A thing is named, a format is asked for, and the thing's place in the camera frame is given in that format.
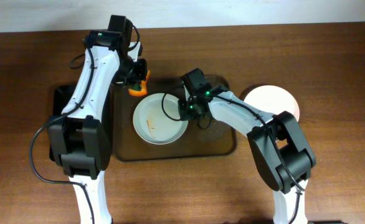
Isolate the orange green scrub sponge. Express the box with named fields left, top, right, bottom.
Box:
left=128, top=70, right=151, bottom=97

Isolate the pale blue plate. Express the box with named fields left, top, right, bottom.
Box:
left=133, top=93, right=188, bottom=145

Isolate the pink white plate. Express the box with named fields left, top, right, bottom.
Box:
left=244, top=85, right=300, bottom=121

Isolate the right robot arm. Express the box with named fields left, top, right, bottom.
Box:
left=178, top=68, right=316, bottom=223

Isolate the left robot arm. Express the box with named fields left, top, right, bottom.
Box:
left=47, top=15, right=150, bottom=223

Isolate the brown serving tray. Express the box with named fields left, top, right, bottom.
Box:
left=113, top=77, right=237, bottom=162

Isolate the black small tray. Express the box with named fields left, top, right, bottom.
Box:
left=52, top=83, right=115, bottom=152

